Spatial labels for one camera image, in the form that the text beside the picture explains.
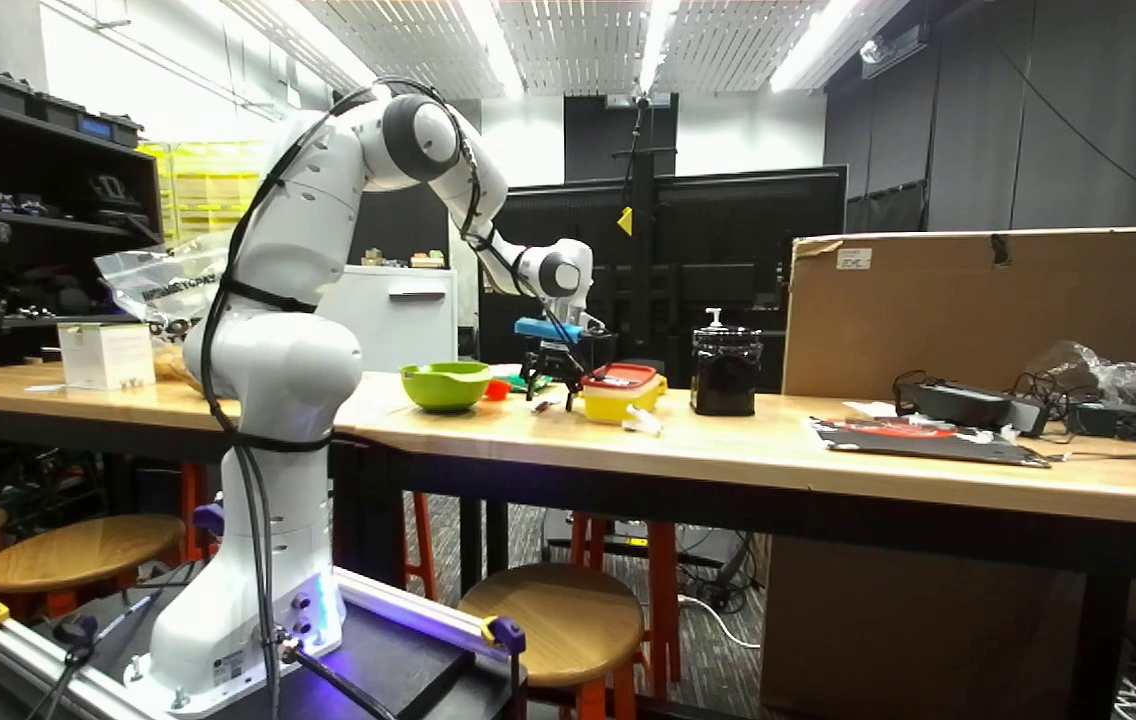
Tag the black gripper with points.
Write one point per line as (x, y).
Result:
(562, 362)

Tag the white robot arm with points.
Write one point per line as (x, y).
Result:
(274, 373)

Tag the green bowl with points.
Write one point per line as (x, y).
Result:
(451, 385)

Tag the green snack packet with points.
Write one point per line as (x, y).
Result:
(509, 378)

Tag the small red cup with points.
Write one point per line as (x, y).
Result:
(497, 389)

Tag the yellow container with red lid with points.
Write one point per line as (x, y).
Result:
(608, 395)

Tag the large black monitor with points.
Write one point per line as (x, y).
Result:
(677, 249)

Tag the round wooden stool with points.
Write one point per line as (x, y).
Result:
(583, 634)

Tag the large cardboard box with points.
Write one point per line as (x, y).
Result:
(963, 307)

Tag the clear zip bag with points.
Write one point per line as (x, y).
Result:
(160, 282)

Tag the black device on table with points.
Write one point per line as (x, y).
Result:
(966, 404)

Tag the clear plastic container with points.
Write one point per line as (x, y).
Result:
(106, 357)

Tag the crumpled plastic bag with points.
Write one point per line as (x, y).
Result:
(1080, 373)

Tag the wooden stool left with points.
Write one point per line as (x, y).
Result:
(60, 566)

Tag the black metal shelf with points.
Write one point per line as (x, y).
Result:
(73, 184)

